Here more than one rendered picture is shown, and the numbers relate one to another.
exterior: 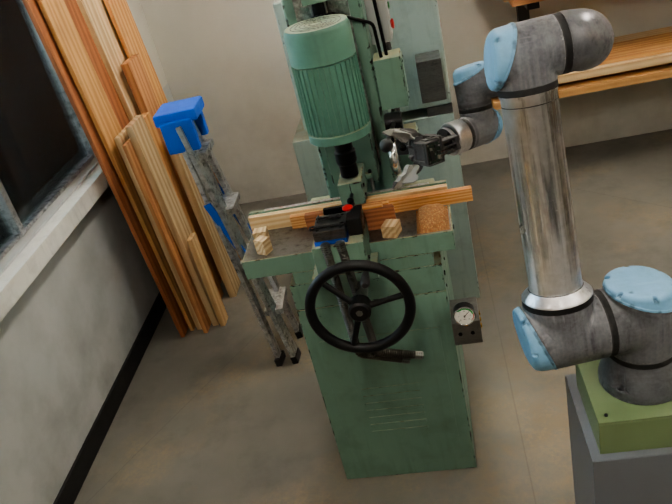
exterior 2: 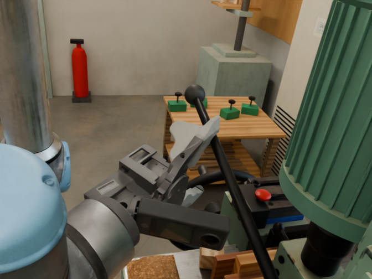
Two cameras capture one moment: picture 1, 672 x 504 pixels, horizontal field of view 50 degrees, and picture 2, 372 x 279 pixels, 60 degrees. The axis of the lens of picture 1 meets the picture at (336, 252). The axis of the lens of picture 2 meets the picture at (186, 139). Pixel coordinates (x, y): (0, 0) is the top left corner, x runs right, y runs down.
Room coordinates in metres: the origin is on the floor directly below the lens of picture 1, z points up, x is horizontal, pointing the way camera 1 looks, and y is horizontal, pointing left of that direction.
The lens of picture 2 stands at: (2.07, -0.44, 1.40)
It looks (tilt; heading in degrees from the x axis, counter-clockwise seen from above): 30 degrees down; 150
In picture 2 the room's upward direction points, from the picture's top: 7 degrees clockwise
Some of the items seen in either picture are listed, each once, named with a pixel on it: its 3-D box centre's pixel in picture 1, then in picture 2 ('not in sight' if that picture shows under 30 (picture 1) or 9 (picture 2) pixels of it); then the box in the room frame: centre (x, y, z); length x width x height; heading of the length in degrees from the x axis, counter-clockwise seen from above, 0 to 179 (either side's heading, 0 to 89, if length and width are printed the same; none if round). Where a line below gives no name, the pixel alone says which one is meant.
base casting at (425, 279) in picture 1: (370, 238); not in sight; (2.01, -0.12, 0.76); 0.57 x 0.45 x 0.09; 168
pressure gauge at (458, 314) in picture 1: (464, 315); not in sight; (1.64, -0.31, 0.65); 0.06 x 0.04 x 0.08; 78
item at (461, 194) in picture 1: (379, 207); not in sight; (1.88, -0.16, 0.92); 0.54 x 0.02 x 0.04; 78
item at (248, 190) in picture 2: (338, 224); (267, 197); (1.71, -0.02, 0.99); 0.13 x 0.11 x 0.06; 78
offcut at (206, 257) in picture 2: (391, 228); (211, 253); (1.74, -0.16, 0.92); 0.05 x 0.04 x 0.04; 150
